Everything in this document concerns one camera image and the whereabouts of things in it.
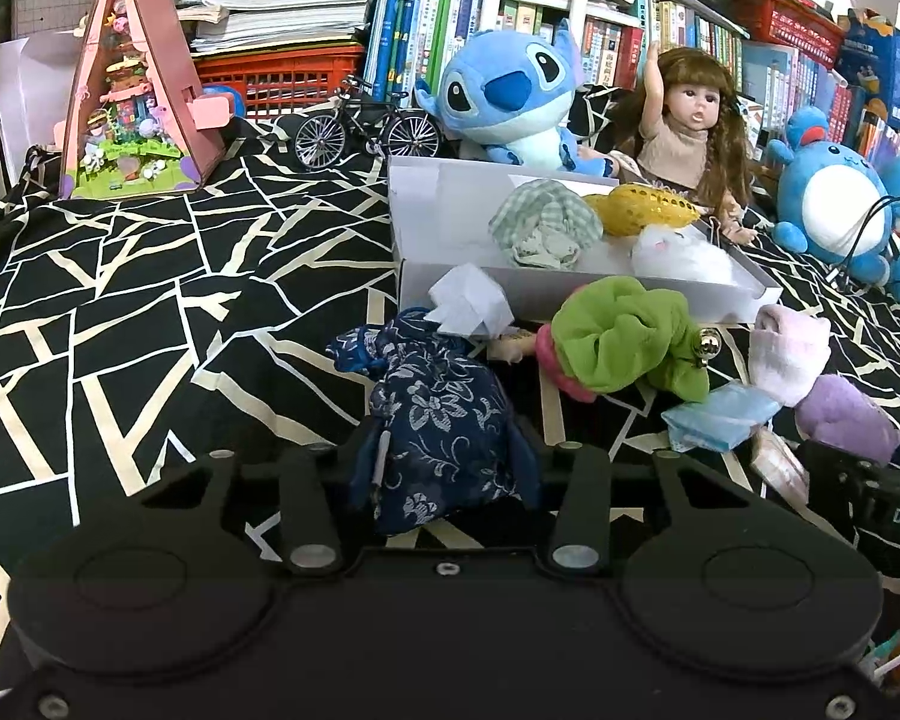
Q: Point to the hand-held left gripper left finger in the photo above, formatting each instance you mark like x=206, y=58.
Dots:
x=311, y=495

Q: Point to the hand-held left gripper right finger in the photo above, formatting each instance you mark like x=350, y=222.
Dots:
x=525, y=461

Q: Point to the purple fluffy plush toy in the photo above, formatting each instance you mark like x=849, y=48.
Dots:
x=847, y=416

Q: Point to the pink soft toy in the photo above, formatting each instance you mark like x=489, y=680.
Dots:
x=551, y=356

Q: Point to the green scrunchie with bell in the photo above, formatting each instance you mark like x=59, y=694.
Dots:
x=615, y=337

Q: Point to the pale pink cloth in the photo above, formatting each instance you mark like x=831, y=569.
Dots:
x=787, y=360

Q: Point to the white tissue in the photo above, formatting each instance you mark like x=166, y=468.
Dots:
x=469, y=300

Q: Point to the light blue tissue packet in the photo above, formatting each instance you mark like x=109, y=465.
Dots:
x=720, y=416

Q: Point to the green checked cloth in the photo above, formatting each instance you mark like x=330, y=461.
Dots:
x=547, y=217

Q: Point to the white cardboard box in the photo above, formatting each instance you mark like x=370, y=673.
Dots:
x=450, y=217

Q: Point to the white fluffy plush toy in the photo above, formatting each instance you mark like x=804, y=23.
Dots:
x=679, y=255

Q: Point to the gold sequin pouch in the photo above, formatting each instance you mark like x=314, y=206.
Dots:
x=645, y=206

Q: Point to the black patterned blanket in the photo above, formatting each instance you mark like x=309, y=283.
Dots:
x=157, y=300

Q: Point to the round blue white plush toy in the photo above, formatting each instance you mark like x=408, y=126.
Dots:
x=832, y=202

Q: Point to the blue alien plush toy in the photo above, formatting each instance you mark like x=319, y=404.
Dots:
x=510, y=105

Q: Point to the long-haired baby doll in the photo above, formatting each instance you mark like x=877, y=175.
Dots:
x=690, y=142

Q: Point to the black model bicycle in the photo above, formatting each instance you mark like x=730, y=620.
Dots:
x=360, y=115

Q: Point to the blue cartoon carton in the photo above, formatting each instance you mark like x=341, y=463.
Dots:
x=870, y=67

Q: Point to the small blue ball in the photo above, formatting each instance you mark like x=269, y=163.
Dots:
x=229, y=101

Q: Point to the red basket under book stack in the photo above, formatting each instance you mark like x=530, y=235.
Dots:
x=285, y=82

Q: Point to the pink triangular house model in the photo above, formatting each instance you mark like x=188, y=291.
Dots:
x=135, y=112

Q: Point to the red basket on books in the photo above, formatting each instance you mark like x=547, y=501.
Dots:
x=795, y=30

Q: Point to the row of upright books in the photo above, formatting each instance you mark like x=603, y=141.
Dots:
x=420, y=30

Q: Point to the white board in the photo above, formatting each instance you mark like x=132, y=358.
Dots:
x=22, y=90

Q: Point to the grey grid board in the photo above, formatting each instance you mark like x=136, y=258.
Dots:
x=45, y=11

